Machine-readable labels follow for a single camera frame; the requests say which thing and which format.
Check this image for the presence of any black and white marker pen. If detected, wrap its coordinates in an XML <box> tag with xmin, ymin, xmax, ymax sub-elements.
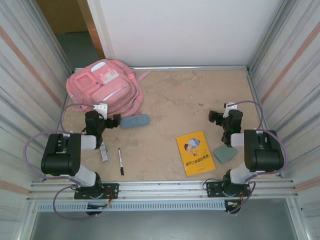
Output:
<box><xmin>117</xmin><ymin>148</ymin><xmax>125</xmax><ymax>176</ymax></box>

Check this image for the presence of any brown wooden door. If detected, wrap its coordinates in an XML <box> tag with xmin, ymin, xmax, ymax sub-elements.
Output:
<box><xmin>86</xmin><ymin>19</ymin><xmax>106</xmax><ymax>60</ymax></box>

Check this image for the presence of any left arm base wiring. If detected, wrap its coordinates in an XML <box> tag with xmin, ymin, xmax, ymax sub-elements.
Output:
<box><xmin>86</xmin><ymin>199</ymin><xmax>112</xmax><ymax>216</ymax></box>

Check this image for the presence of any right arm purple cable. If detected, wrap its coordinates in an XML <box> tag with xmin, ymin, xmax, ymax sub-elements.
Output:
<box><xmin>224</xmin><ymin>99</ymin><xmax>290</xmax><ymax>216</ymax></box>

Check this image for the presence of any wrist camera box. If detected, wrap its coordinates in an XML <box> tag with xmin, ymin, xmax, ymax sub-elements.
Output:
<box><xmin>93</xmin><ymin>102</ymin><xmax>110</xmax><ymax>120</ymax></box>
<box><xmin>223</xmin><ymin>101</ymin><xmax>238</xmax><ymax>118</ymax></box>

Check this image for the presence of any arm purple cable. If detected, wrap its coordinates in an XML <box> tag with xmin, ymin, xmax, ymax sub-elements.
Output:
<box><xmin>22</xmin><ymin>103</ymin><xmax>101</xmax><ymax>221</ymax></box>
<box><xmin>224</xmin><ymin>99</ymin><xmax>290</xmax><ymax>216</ymax></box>

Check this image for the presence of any wide aluminium mounting rail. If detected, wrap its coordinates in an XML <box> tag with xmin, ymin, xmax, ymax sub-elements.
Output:
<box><xmin>26</xmin><ymin>177</ymin><xmax>300</xmax><ymax>201</ymax></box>

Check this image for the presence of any pink school backpack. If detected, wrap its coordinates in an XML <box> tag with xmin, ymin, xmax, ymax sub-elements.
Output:
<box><xmin>65</xmin><ymin>58</ymin><xmax>152</xmax><ymax>118</ymax></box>

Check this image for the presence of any slotted grey cable duct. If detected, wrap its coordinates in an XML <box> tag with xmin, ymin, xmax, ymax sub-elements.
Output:
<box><xmin>36</xmin><ymin>201</ymin><xmax>227</xmax><ymax>213</ymax></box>

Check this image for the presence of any long thin aluminium table rail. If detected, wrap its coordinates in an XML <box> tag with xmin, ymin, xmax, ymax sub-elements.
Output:
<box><xmin>73</xmin><ymin>65</ymin><xmax>251</xmax><ymax>72</ymax></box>

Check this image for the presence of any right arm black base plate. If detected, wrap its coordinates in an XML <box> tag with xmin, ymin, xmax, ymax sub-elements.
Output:
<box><xmin>205</xmin><ymin>180</ymin><xmax>252</xmax><ymax>198</ymax></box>

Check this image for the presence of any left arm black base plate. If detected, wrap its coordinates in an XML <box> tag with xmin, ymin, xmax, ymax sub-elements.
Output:
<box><xmin>74</xmin><ymin>183</ymin><xmax>120</xmax><ymax>200</ymax></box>

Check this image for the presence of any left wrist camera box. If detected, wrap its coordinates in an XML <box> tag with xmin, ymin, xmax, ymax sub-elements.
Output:
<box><xmin>93</xmin><ymin>102</ymin><xmax>110</xmax><ymax>120</ymax></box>

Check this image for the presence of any small grey white box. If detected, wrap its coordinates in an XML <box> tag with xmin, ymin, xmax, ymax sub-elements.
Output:
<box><xmin>99</xmin><ymin>141</ymin><xmax>110</xmax><ymax>164</ymax></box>

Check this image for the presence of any yellow picture book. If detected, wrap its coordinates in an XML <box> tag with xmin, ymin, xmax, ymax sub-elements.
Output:
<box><xmin>175</xmin><ymin>129</ymin><xmax>217</xmax><ymax>177</ymax></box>

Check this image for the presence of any right arm base wiring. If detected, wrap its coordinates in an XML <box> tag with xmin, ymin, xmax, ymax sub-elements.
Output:
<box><xmin>223</xmin><ymin>199</ymin><xmax>243</xmax><ymax>215</ymax></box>

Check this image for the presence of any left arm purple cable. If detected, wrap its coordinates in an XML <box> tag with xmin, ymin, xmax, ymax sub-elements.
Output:
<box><xmin>22</xmin><ymin>103</ymin><xmax>101</xmax><ymax>221</ymax></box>

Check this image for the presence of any slate blue pencil case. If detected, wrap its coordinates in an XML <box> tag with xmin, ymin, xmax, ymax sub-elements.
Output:
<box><xmin>119</xmin><ymin>113</ymin><xmax>151</xmax><ymax>130</ymax></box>

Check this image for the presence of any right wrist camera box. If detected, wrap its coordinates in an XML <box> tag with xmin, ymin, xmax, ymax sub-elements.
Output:
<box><xmin>223</xmin><ymin>101</ymin><xmax>238</xmax><ymax>118</ymax></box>

